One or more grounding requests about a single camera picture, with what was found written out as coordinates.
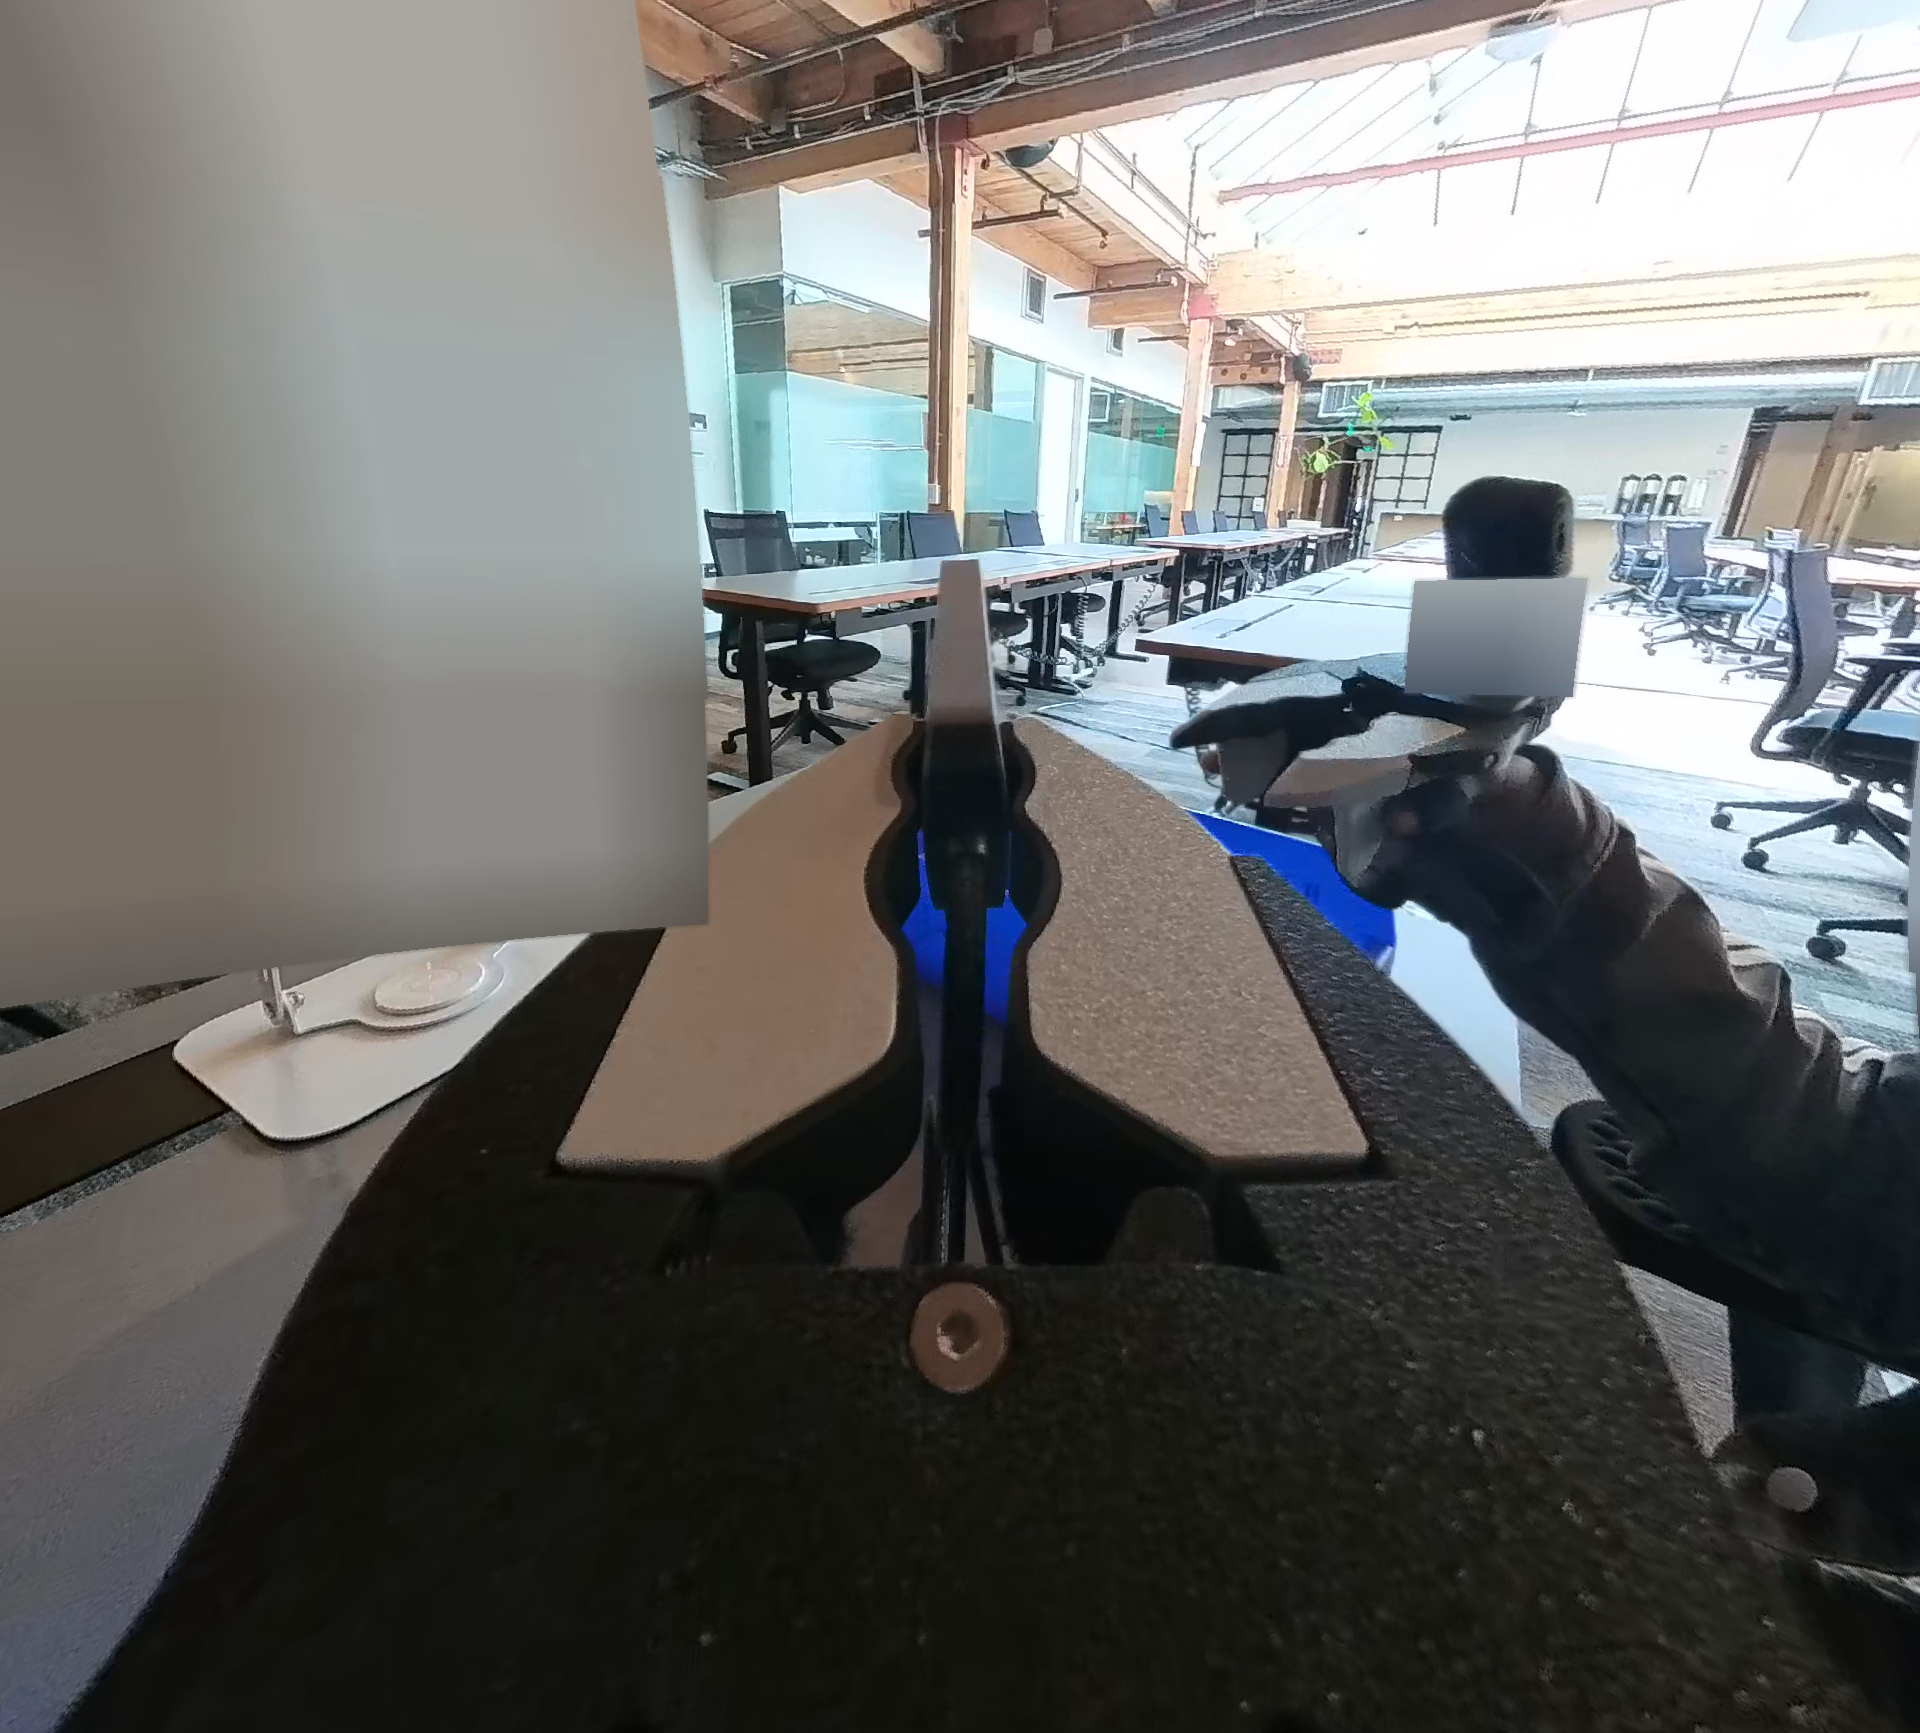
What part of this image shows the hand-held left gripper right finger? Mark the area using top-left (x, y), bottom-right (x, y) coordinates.
top-left (1004, 720), bottom-right (1372, 1259)

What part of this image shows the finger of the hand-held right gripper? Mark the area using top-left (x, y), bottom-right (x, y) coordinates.
top-left (1256, 698), bottom-right (1566, 817)
top-left (1167, 657), bottom-right (1419, 806)

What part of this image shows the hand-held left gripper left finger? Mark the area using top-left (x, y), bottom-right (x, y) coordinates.
top-left (556, 715), bottom-right (926, 1219)

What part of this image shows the blue plastic bin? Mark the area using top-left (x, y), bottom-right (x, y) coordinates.
top-left (913, 806), bottom-right (1403, 998)

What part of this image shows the black braided hub cable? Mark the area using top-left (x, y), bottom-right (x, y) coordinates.
top-left (923, 847), bottom-right (1010, 1268)

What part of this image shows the grey USB hub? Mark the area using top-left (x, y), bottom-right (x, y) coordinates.
top-left (918, 556), bottom-right (1014, 901)

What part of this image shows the person's right forearm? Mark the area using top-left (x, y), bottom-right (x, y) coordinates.
top-left (1477, 757), bottom-right (1920, 1387)

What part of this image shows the person's right hand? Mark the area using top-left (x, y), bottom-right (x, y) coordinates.
top-left (1355, 738), bottom-right (1626, 936)

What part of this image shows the office desk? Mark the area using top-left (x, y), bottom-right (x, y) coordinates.
top-left (1134, 529), bottom-right (1454, 695)
top-left (698, 539), bottom-right (1183, 785)

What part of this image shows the green hanging plant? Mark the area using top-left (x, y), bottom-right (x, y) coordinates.
top-left (1298, 388), bottom-right (1401, 477)

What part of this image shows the black office chair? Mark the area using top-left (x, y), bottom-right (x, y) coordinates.
top-left (1707, 543), bottom-right (1920, 965)
top-left (703, 506), bottom-right (888, 762)

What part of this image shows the wooden support post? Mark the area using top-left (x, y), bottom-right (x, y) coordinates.
top-left (923, 131), bottom-right (985, 521)

